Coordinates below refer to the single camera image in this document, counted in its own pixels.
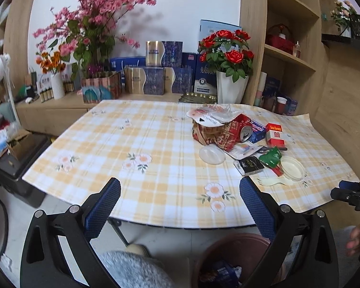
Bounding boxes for black plastic spoon in wrapper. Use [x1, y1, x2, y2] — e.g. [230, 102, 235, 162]
[258, 146, 287, 153]

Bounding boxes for blue ice cream box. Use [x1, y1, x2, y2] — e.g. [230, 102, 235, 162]
[248, 120, 267, 144]

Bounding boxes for white round plastic lid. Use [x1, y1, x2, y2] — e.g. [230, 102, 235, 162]
[280, 156, 306, 181]

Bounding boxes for black sachet packet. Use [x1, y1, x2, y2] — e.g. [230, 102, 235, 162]
[233, 156, 265, 177]

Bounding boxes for blue gold gift box left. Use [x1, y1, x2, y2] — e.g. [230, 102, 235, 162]
[124, 66, 165, 96]

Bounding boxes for red and white cigarette pack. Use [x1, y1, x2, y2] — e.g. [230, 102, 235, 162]
[266, 123, 285, 148]

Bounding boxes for stack of pastel paper cups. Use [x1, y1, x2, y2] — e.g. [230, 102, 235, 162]
[253, 72, 267, 107]

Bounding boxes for crumpled clear plastic cup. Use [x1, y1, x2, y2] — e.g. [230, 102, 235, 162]
[202, 103, 233, 117]

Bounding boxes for crushed red soda can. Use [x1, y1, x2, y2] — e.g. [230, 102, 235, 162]
[234, 114, 253, 143]

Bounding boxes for low wooden cabinet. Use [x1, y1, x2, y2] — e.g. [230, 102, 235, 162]
[16, 93, 192, 142]

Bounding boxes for white faceted vase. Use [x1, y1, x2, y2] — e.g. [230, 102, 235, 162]
[216, 72, 249, 104]

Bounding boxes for white desk fan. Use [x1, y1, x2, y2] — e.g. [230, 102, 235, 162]
[0, 53, 21, 124]

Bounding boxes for yellow plaid floral tablecloth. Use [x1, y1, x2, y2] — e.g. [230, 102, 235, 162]
[24, 100, 358, 229]

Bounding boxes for dark red trash bin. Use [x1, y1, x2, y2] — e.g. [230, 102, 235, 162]
[191, 233, 270, 287]

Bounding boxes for person's right hand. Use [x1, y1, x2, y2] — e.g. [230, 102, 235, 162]
[346, 224, 360, 256]

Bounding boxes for red lighter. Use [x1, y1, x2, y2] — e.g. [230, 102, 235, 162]
[271, 165, 283, 177]

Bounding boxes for white candle packaging card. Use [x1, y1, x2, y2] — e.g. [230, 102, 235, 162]
[225, 144, 262, 161]

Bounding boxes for white plastic face mask package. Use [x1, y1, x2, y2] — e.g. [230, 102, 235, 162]
[186, 107, 241, 127]

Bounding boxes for blue gold gift box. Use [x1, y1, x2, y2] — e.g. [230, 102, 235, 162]
[145, 41, 183, 68]
[124, 66, 165, 96]
[164, 67, 194, 94]

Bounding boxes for clear round plastic lid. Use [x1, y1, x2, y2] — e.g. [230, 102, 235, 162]
[199, 144, 226, 165]

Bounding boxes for red basket on shelf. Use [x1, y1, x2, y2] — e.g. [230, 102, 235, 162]
[265, 24, 295, 55]

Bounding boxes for wooden shelf unit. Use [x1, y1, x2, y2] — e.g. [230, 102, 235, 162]
[240, 0, 328, 116]

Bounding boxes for blue gold gift box right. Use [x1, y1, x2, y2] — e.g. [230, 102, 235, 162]
[164, 67, 194, 94]

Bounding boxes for red roses bouquet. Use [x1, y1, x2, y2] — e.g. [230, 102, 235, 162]
[198, 29, 254, 83]

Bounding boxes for blue white milk carton box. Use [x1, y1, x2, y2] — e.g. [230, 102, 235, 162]
[194, 54, 217, 95]

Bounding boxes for blue gold gift box top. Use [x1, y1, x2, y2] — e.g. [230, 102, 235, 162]
[145, 41, 183, 68]

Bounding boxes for green crumpled wrapper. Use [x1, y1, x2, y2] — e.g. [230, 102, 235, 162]
[259, 148, 282, 168]

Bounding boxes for patterned flower planter box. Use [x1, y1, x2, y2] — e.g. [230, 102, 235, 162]
[81, 72, 122, 103]

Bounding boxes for orange flowers in white vase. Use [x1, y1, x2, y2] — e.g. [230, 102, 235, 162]
[36, 50, 66, 100]

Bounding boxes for red paper cup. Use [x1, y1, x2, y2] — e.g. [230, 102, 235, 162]
[275, 96, 287, 115]

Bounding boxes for white plastic fork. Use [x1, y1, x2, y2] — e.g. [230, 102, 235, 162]
[258, 177, 294, 186]

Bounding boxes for gold embossed tray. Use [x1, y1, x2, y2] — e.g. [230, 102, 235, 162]
[179, 92, 217, 104]

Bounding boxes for pink blossom flower arrangement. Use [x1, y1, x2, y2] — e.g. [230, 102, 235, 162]
[33, 0, 156, 77]

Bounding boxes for grey fuzzy sleeve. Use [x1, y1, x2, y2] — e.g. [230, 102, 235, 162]
[99, 250, 175, 287]

